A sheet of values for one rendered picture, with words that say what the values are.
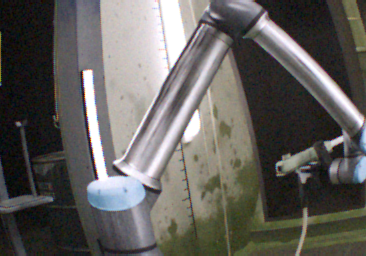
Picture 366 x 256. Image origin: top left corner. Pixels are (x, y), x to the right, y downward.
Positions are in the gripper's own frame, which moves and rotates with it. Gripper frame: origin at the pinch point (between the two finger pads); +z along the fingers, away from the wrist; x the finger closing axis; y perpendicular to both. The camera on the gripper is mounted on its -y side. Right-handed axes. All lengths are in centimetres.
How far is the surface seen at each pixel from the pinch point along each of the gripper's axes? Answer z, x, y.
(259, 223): 121, 71, 62
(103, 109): 79, -32, -33
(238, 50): 46, 19, -45
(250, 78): 48, 23, -32
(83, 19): 75, -38, -78
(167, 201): 92, -5, 16
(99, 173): 72, -44, -9
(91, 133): 72, -44, -25
